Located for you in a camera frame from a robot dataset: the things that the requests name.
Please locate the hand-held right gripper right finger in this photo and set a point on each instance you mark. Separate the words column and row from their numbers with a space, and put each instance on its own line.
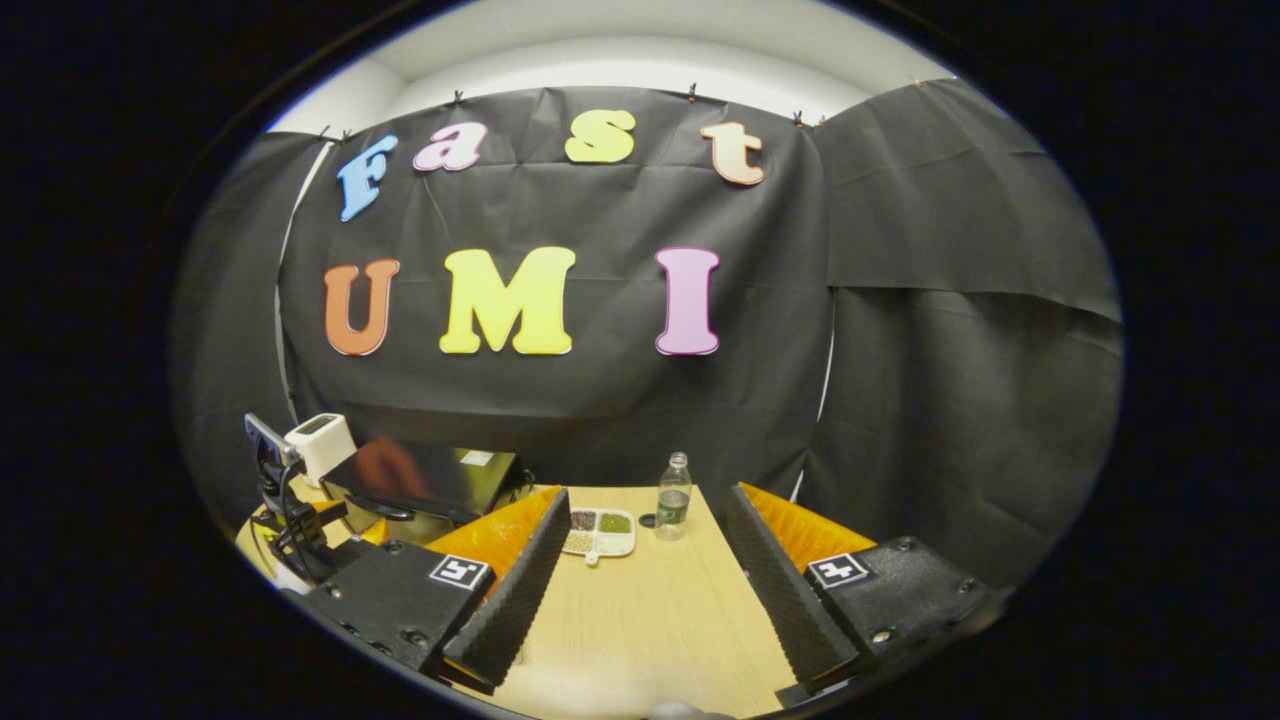
column 785, row 590

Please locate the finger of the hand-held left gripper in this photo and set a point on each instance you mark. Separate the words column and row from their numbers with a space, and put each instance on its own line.
column 372, row 533

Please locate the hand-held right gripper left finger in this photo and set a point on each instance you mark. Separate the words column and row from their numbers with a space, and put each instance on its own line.
column 520, row 590

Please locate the black electric oven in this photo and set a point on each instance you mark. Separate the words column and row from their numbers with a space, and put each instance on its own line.
column 440, row 480

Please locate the white toaster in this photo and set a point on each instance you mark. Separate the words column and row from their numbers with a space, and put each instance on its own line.
column 322, row 445

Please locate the white divided dish with grains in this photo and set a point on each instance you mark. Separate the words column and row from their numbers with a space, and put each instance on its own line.
column 600, row 530

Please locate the clear plastic water bottle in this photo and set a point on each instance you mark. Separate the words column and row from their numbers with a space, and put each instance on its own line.
column 673, row 500

